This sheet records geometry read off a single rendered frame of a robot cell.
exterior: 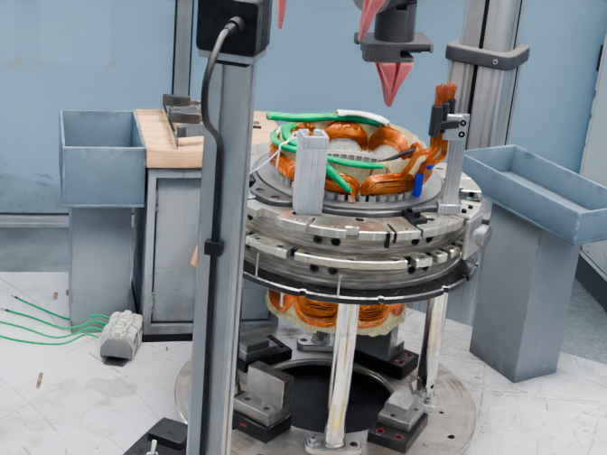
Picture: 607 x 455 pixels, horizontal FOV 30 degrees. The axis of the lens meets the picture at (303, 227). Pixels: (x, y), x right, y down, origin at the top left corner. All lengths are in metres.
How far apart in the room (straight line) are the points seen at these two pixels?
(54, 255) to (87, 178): 2.28
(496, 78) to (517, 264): 0.32
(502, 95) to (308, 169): 0.59
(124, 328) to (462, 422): 0.47
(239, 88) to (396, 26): 0.80
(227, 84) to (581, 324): 2.93
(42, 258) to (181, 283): 2.20
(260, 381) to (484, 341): 0.40
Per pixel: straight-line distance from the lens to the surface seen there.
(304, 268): 1.25
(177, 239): 1.56
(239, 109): 0.81
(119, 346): 1.55
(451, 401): 1.50
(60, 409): 1.46
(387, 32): 1.60
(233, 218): 0.84
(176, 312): 1.61
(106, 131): 1.67
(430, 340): 1.44
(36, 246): 3.86
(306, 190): 1.23
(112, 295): 1.61
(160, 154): 1.50
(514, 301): 1.58
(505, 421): 1.52
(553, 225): 1.48
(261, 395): 1.38
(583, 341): 3.57
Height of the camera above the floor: 1.55
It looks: 22 degrees down
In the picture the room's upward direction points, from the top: 5 degrees clockwise
